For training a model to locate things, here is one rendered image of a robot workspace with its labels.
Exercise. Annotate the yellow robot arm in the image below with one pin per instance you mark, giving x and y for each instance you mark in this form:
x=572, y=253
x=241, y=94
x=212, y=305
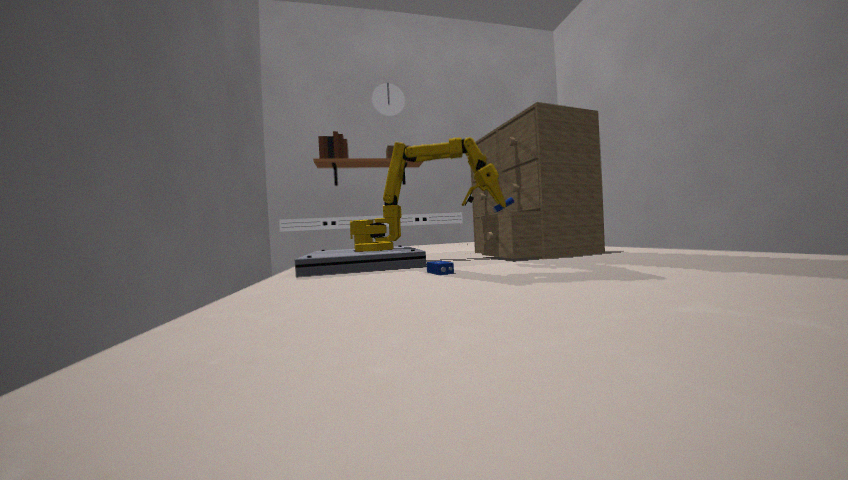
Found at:
x=365, y=230

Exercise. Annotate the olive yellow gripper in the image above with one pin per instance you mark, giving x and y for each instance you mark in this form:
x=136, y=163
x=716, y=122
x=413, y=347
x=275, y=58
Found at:
x=487, y=183

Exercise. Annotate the blue battery with grey end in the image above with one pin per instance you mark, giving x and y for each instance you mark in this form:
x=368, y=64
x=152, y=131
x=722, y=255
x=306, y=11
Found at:
x=498, y=207

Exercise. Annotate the brown wooden chest of drawers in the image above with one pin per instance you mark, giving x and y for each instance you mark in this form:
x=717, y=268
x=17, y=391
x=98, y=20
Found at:
x=570, y=180

